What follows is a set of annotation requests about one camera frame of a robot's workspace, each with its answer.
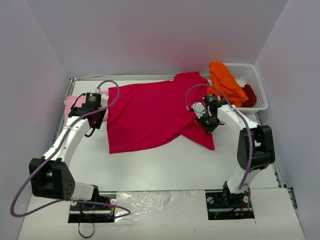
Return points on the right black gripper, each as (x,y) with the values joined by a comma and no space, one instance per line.
(206,124)

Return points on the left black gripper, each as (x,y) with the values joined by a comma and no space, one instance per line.
(97,119)

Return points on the magenta t shirt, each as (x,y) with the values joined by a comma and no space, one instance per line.
(149,115)

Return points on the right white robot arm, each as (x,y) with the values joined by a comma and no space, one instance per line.
(255,149)

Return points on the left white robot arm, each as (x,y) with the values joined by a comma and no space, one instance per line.
(51,176)

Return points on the folded pink t shirt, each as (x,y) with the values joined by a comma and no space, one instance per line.
(69,102)

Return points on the orange t shirt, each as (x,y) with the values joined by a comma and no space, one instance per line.
(222,79)

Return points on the dark red t shirt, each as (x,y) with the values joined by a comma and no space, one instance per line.
(250,94)

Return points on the white plastic basket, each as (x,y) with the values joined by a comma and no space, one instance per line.
(247,74)

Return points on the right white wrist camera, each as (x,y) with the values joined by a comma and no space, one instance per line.
(199,110)

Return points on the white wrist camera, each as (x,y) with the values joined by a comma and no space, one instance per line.
(104,96)
(199,110)

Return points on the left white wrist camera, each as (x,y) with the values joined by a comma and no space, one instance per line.
(104,96)

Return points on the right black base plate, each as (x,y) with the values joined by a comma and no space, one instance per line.
(219,208)

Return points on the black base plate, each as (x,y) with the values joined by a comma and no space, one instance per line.
(90,213)
(219,208)

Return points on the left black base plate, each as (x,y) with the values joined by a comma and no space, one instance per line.
(90,213)

